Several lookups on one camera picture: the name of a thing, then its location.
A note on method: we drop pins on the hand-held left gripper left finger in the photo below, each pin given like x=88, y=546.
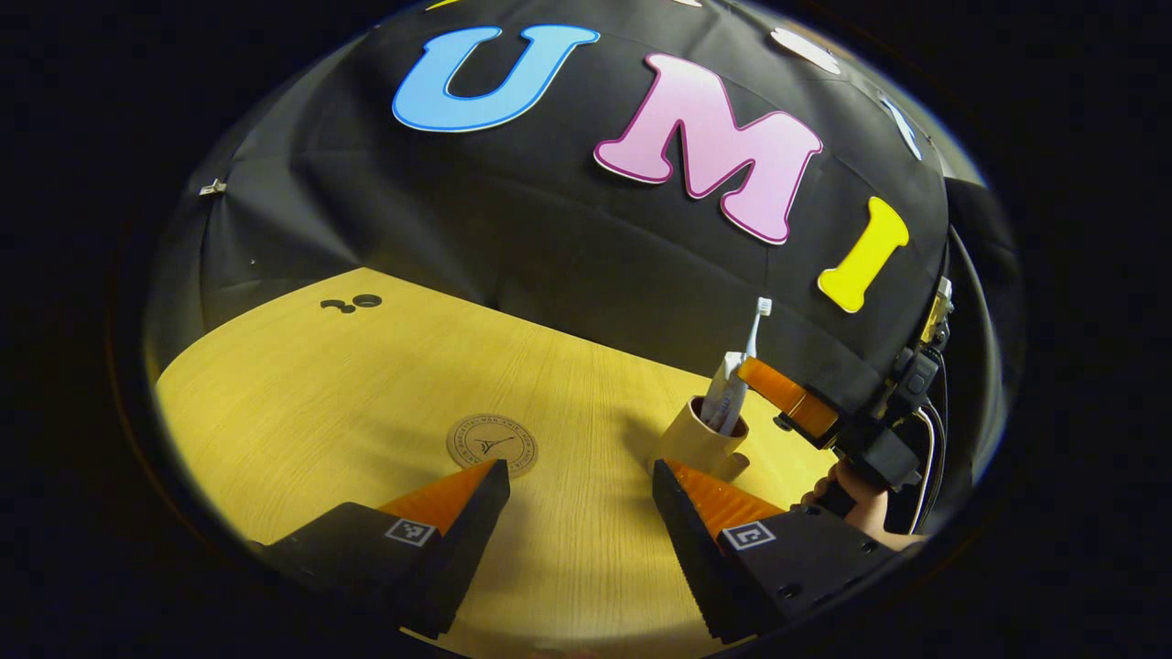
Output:
x=467, y=549

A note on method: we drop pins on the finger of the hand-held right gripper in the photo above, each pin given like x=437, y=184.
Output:
x=778, y=389

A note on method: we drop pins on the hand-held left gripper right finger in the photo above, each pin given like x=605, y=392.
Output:
x=691, y=549

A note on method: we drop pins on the white toothpaste tube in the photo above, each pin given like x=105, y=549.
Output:
x=723, y=394

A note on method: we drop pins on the white toothbrush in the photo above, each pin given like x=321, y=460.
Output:
x=756, y=329

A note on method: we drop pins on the beige cup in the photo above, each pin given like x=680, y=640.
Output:
x=687, y=439

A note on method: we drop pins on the round brown coaster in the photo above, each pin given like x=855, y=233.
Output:
x=476, y=432

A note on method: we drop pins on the wooden desktop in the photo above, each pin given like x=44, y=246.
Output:
x=320, y=394

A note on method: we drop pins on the black backdrop cloth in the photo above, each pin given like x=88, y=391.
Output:
x=549, y=229

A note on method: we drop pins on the white cloth clip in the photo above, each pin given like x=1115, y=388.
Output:
x=212, y=188

